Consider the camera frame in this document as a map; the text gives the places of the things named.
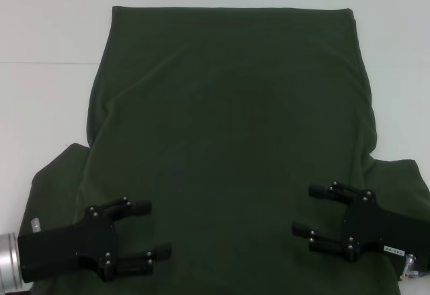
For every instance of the dark green t-shirt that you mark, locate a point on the dark green t-shirt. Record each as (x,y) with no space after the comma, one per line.
(218,107)

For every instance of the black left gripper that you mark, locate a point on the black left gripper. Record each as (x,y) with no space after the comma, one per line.
(67,244)

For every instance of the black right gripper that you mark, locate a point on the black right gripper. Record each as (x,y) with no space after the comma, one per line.
(386,231)

